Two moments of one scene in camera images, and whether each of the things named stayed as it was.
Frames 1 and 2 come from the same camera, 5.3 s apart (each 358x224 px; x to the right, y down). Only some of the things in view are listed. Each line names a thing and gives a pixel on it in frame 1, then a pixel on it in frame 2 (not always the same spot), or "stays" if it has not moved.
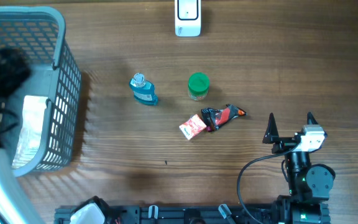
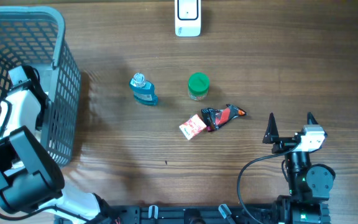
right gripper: [271, 136] stays
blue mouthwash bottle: [143, 90] stays
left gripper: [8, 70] -> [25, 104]
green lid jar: [198, 86] stays
